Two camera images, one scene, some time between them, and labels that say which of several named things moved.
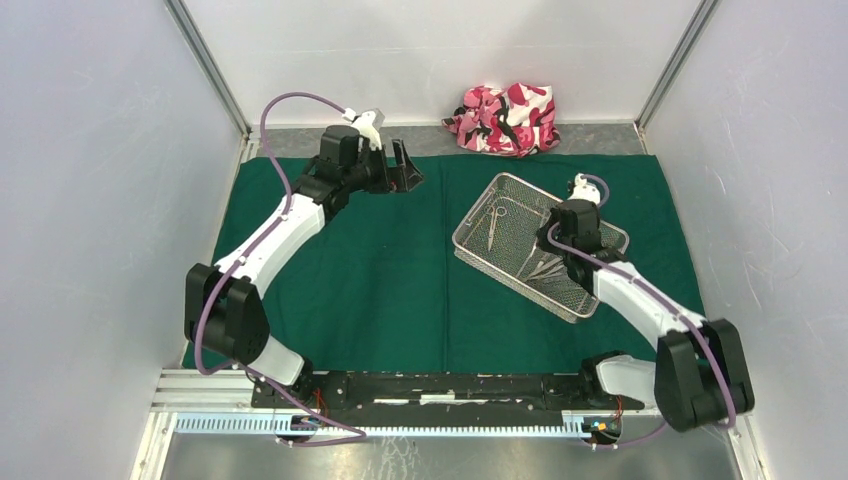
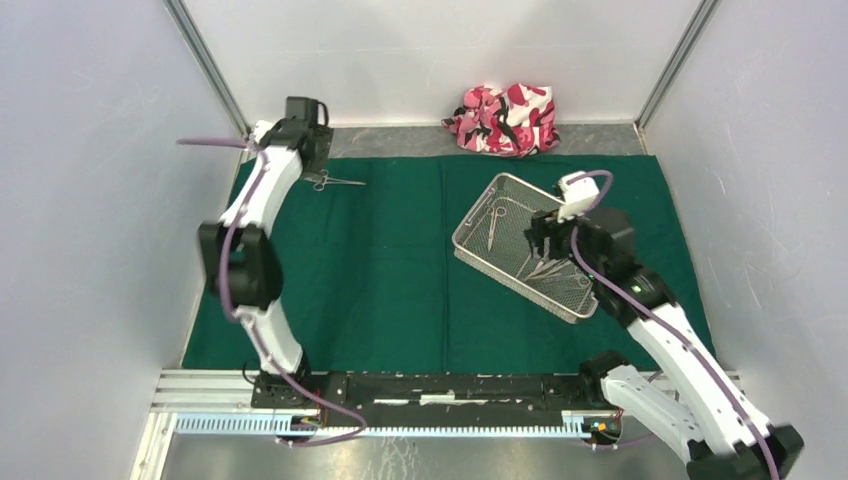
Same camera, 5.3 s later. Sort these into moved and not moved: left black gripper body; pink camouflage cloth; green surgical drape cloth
Moved: left black gripper body
Not moved: pink camouflage cloth; green surgical drape cloth
